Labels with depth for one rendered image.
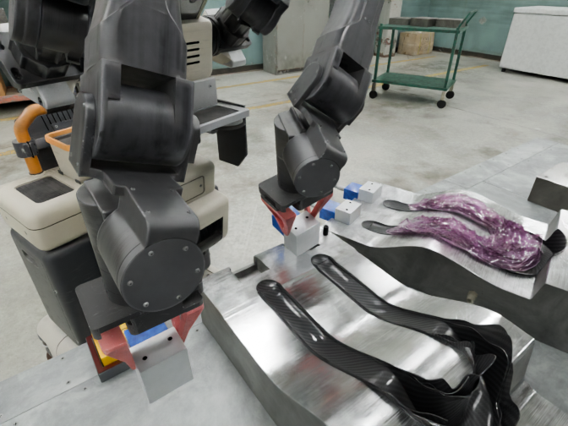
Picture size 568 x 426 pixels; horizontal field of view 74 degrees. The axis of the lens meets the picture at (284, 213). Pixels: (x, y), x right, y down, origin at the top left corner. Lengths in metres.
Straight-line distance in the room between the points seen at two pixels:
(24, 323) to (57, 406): 1.45
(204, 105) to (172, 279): 0.67
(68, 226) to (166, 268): 0.88
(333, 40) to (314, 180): 0.17
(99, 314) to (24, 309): 1.78
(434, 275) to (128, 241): 0.56
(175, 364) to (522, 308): 0.52
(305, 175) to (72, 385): 0.44
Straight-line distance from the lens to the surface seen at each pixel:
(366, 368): 0.47
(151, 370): 0.43
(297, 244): 0.62
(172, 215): 0.25
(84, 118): 0.29
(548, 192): 1.14
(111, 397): 0.62
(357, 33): 0.51
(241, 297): 0.57
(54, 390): 0.66
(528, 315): 0.72
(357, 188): 0.91
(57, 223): 1.11
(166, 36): 0.31
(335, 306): 0.57
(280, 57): 6.33
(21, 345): 1.98
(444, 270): 0.70
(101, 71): 0.29
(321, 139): 0.44
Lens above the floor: 1.29
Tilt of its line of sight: 32 degrees down
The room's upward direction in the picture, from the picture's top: straight up
